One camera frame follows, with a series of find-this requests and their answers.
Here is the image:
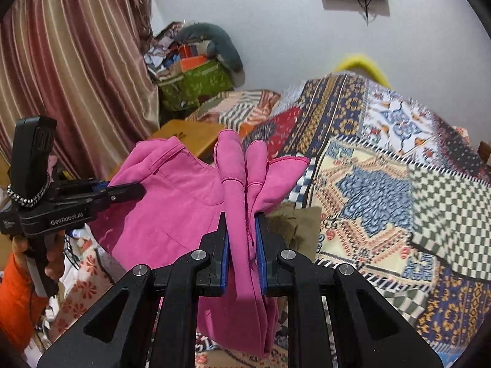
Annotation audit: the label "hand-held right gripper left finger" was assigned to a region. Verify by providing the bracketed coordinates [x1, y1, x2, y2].
[36, 212, 231, 368]

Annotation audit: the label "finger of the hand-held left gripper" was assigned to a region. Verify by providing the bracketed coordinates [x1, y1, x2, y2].
[91, 181, 146, 211]

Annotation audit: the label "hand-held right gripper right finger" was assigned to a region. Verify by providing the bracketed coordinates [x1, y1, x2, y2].
[255, 213, 443, 368]

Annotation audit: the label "pink pants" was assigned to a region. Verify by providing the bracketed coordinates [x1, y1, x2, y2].
[90, 128, 311, 358]

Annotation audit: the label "person's left forearm orange sleeve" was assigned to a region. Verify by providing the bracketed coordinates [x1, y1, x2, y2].
[0, 253, 51, 350]

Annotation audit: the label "person's left hand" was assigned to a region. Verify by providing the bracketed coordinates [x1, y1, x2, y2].
[11, 231, 67, 280]

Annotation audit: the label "olive green shorts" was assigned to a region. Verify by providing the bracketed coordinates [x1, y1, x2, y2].
[265, 201, 323, 262]

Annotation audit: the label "small wooden table flower cut-outs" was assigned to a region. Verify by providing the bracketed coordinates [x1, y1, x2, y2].
[149, 120, 228, 162]

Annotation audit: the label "striped pink beige curtain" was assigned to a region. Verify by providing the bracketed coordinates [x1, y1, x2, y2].
[0, 0, 160, 180]

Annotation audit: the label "patchwork printed bed cover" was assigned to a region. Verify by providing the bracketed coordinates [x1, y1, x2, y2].
[46, 73, 491, 368]

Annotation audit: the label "green patterned bag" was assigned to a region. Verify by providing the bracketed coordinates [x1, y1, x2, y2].
[157, 59, 235, 113]

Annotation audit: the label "orange box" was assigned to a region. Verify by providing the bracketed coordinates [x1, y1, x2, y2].
[180, 55, 210, 72]

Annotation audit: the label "pile of assorted clutter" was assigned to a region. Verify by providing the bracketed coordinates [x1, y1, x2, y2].
[143, 22, 215, 82]

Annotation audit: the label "grey plush pillow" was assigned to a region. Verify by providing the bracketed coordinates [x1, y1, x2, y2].
[180, 23, 245, 74]

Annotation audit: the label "yellow pillow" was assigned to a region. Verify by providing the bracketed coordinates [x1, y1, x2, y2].
[333, 54, 390, 87]

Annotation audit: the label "black white braided strap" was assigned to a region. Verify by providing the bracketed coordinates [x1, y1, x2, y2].
[7, 174, 52, 209]

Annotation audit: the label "black television cable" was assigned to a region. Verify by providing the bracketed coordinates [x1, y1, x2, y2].
[356, 0, 375, 26]

